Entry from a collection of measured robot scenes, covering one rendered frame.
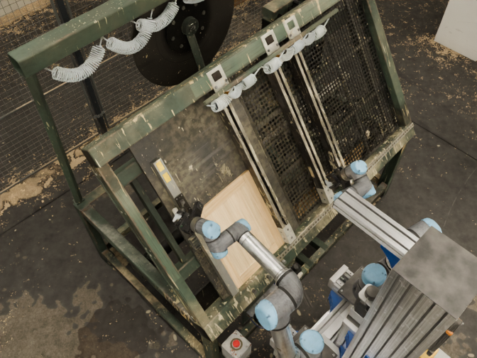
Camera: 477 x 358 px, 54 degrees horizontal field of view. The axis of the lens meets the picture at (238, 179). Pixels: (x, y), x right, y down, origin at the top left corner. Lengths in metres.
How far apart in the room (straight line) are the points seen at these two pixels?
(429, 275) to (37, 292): 3.15
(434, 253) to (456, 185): 3.00
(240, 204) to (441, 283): 1.34
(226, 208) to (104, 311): 1.61
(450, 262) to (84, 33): 1.83
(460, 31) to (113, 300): 4.68
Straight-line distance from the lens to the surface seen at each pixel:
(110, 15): 2.43
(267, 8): 3.11
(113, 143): 2.20
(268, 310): 1.96
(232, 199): 2.66
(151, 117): 2.27
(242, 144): 2.60
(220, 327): 2.80
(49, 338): 3.94
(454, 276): 1.75
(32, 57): 2.29
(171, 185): 2.41
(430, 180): 4.69
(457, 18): 6.05
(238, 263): 2.78
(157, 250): 2.43
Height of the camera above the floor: 3.48
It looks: 53 degrees down
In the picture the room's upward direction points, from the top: 1 degrees counter-clockwise
